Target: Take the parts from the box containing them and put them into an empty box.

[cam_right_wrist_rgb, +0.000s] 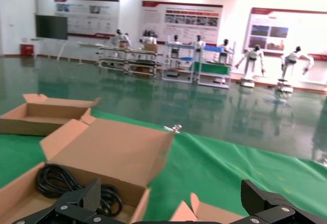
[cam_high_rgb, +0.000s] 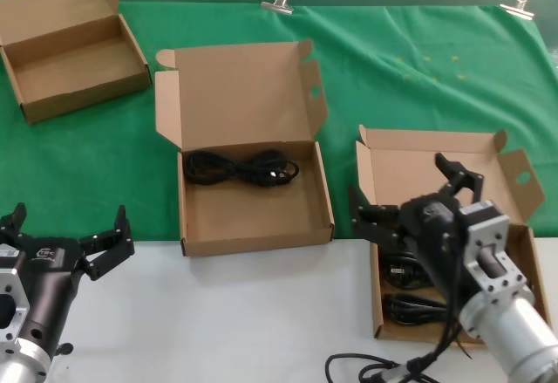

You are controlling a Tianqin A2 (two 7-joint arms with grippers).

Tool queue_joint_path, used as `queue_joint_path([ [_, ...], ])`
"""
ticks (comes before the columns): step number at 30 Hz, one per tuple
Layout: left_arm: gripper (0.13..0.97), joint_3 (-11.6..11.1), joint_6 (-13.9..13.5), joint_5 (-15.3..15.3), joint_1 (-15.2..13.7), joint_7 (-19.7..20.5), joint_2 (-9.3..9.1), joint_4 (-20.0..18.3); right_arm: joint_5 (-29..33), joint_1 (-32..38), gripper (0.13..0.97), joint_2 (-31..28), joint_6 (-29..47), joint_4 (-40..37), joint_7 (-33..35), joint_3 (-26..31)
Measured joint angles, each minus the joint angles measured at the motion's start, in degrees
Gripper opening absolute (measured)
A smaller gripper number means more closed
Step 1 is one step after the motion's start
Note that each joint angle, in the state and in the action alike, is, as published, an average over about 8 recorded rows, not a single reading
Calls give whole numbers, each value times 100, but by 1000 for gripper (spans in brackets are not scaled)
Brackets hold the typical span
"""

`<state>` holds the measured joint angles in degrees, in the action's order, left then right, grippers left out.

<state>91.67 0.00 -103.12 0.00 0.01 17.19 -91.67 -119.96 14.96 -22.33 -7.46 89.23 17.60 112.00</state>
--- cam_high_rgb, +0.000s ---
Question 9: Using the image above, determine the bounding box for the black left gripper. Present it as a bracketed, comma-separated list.
[0, 202, 135, 360]

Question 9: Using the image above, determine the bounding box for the open cardboard box with cables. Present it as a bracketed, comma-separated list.
[355, 124, 551, 345]

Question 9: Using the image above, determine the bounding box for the narrow open cardboard box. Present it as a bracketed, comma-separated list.
[0, 0, 152, 126]

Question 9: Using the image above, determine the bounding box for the green table cloth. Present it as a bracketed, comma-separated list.
[0, 1, 558, 243]

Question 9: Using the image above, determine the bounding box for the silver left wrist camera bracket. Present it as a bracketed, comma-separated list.
[0, 243, 32, 352]

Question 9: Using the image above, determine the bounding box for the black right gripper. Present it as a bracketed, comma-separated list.
[348, 154, 484, 310]

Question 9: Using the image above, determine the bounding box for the wide open cardboard box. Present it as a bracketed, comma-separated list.
[154, 38, 336, 256]

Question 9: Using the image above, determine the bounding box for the silver binder clip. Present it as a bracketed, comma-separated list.
[500, 0, 536, 20]
[260, 0, 296, 16]

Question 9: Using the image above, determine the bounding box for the black power cable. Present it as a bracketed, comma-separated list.
[383, 294, 453, 325]
[382, 245, 432, 289]
[182, 149, 302, 188]

